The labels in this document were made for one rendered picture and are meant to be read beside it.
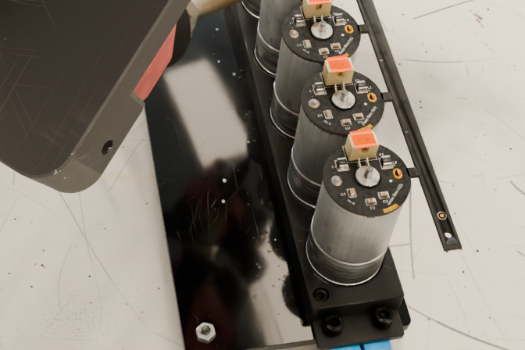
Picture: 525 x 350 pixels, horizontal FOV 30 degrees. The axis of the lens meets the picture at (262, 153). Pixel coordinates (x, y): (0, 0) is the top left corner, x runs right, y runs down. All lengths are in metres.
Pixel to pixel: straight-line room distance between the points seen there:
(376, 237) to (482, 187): 0.09
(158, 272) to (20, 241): 0.05
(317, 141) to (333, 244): 0.03
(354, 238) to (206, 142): 0.08
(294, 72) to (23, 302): 0.11
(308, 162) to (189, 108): 0.07
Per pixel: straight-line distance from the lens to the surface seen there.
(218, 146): 0.34
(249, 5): 0.37
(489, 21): 0.42
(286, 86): 0.32
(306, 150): 0.30
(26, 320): 0.32
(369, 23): 0.32
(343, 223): 0.28
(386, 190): 0.28
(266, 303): 0.31
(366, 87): 0.30
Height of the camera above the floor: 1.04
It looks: 54 degrees down
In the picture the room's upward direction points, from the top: 9 degrees clockwise
